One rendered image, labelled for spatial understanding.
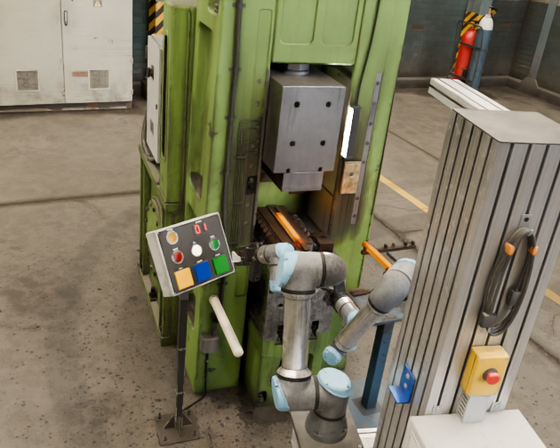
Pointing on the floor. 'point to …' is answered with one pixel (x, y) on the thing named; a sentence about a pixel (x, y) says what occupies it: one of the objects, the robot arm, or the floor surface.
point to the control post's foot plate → (166, 436)
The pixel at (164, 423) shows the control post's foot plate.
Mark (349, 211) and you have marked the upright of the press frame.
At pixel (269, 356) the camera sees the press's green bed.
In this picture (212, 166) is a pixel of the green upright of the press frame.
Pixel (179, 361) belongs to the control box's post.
